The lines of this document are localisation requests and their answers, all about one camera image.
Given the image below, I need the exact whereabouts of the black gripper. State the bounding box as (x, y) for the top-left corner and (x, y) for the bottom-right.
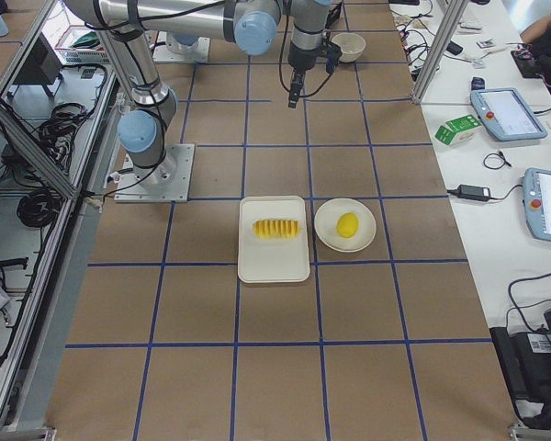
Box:
(287, 43), (321, 108)

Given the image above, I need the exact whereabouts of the yellow sliced bread loaf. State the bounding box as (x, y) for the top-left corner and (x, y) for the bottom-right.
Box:
(253, 219), (300, 239)

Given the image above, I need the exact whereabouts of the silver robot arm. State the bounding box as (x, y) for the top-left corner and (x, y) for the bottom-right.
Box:
(165, 33), (199, 54)
(66, 1), (341, 180)

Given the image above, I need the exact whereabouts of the cream round plate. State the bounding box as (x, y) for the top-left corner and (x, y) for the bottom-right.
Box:
(314, 198), (377, 253)

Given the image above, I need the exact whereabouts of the cream bowl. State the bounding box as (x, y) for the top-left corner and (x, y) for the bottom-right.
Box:
(332, 32), (366, 63)

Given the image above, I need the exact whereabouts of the black smartphone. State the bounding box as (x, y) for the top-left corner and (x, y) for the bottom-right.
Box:
(446, 41), (463, 55)

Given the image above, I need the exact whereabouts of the yellow lemon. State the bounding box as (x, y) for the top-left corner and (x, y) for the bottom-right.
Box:
(336, 212), (359, 239)

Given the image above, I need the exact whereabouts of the green white carton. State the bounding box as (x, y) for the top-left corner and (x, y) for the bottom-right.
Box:
(434, 114), (481, 146)

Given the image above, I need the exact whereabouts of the cream rectangular tray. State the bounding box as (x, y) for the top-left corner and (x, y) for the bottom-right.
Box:
(238, 196), (310, 283)

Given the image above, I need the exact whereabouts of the far blue teach pendant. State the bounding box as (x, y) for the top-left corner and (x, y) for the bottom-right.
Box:
(470, 87), (548, 141)

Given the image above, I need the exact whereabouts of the blue teach pendant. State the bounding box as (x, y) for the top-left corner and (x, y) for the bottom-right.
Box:
(522, 168), (551, 242)
(470, 87), (548, 141)

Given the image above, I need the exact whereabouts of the black power adapter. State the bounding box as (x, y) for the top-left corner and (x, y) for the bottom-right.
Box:
(457, 185), (491, 202)

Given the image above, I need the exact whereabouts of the near blue teach pendant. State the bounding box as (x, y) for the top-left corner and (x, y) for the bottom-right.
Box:
(522, 168), (551, 242)

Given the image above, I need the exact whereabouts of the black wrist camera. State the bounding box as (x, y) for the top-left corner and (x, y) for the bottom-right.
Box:
(323, 40), (342, 75)

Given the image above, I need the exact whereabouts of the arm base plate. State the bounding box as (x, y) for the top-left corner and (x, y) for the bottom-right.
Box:
(113, 143), (196, 203)
(152, 32), (210, 64)

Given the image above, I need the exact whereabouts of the aluminium frame post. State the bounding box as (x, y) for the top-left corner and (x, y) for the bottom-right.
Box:
(412, 0), (467, 104)

